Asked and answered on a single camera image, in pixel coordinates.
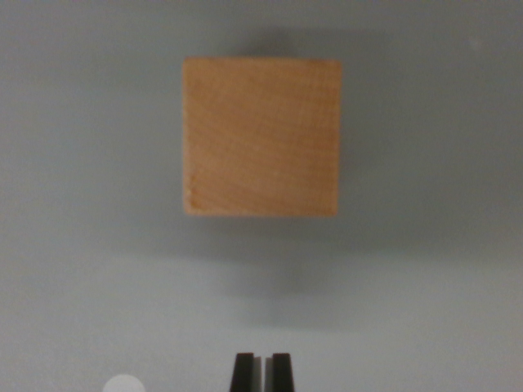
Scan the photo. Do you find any gray plastic tray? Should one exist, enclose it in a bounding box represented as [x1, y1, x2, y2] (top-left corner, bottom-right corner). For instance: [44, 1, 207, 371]
[0, 0, 523, 392]

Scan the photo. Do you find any wooden cube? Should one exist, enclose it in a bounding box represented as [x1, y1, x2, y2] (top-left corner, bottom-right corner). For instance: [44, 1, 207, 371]
[181, 56, 343, 218]

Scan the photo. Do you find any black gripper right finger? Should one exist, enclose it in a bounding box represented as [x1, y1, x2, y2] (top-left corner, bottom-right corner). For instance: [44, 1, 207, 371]
[264, 353, 297, 392]

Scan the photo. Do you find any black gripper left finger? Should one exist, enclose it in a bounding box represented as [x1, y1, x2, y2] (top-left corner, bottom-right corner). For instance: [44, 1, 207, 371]
[230, 353, 263, 392]

